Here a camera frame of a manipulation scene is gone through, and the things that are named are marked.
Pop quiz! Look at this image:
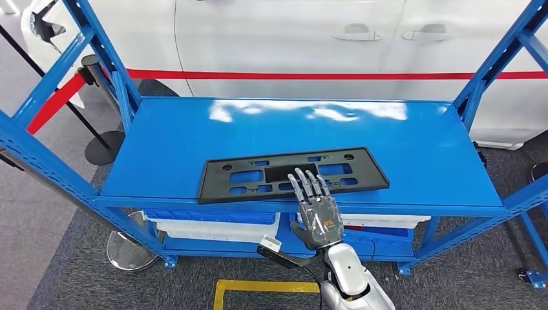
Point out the blue wheeled shelf rack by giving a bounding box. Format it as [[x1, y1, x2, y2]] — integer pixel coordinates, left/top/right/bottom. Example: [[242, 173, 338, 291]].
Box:
[[516, 209, 548, 291]]

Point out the black belt stanchion post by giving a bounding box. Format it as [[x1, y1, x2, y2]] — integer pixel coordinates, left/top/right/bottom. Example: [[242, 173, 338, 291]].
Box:
[[80, 54, 121, 113]]

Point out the black plastic plate frame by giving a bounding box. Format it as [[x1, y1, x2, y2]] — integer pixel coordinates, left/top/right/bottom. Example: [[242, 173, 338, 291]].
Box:
[[197, 147, 390, 205]]

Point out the thin black pole stanchion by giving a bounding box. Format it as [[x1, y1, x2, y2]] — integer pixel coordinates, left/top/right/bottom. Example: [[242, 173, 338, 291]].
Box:
[[0, 23, 126, 167]]

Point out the blue metal shelf rack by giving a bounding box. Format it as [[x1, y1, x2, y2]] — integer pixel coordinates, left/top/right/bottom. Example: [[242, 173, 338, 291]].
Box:
[[0, 0, 548, 291]]

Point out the long red barrier belt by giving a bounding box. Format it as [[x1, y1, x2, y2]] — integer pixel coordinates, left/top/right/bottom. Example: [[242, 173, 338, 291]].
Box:
[[126, 68, 548, 82]]

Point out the black camera cable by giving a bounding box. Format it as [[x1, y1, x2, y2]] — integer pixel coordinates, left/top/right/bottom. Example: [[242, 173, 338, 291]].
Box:
[[257, 245, 325, 302]]

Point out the blue plastic bin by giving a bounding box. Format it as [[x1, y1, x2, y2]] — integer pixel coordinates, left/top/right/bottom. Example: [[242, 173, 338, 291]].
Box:
[[143, 209, 277, 226], [289, 212, 416, 260]]

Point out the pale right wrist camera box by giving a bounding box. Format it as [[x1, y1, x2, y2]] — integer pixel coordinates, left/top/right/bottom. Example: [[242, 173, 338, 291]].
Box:
[[258, 234, 284, 254]]

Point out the white car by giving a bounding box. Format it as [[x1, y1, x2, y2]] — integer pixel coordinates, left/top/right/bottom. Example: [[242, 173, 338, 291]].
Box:
[[20, 0, 548, 150]]

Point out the dark stanchion with chrome base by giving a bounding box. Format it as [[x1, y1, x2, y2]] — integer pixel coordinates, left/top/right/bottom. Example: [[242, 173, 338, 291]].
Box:
[[0, 147, 167, 273]]

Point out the round metal stanchion base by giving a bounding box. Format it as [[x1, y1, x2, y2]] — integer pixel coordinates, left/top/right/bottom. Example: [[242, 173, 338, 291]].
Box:
[[530, 161, 548, 185]]

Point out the short red barrier belt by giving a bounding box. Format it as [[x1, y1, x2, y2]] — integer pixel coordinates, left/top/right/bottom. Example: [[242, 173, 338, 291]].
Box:
[[26, 73, 87, 136]]

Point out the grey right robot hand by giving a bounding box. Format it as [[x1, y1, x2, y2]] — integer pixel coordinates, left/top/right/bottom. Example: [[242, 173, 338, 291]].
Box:
[[288, 167, 344, 251]]

